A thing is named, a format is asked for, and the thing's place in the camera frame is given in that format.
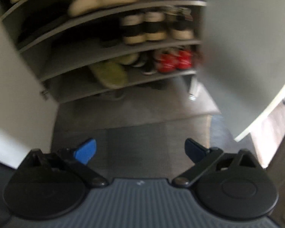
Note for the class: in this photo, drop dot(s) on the black chunky shoe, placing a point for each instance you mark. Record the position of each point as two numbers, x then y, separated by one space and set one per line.
156 85

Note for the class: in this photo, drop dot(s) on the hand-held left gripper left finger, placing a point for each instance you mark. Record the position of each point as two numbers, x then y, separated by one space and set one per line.
85 152

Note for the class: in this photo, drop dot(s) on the grey shoe cabinet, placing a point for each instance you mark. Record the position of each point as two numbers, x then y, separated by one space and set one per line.
85 89

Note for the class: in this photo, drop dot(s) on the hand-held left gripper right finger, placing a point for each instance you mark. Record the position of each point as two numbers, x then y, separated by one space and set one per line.
193 150

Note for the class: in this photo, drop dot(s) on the plain white cabinet door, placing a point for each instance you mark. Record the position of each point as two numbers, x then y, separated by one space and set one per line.
14 99

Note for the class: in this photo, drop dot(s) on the black white shoe cream sole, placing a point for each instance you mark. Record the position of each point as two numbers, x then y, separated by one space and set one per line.
181 27

